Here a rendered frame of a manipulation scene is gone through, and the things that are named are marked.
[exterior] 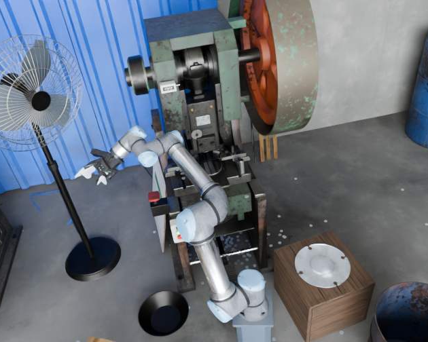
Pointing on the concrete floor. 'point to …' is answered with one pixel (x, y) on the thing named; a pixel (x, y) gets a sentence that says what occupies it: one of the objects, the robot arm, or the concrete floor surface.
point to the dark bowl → (163, 313)
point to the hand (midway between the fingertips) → (85, 180)
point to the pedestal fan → (58, 108)
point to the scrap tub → (408, 314)
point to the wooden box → (354, 281)
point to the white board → (159, 197)
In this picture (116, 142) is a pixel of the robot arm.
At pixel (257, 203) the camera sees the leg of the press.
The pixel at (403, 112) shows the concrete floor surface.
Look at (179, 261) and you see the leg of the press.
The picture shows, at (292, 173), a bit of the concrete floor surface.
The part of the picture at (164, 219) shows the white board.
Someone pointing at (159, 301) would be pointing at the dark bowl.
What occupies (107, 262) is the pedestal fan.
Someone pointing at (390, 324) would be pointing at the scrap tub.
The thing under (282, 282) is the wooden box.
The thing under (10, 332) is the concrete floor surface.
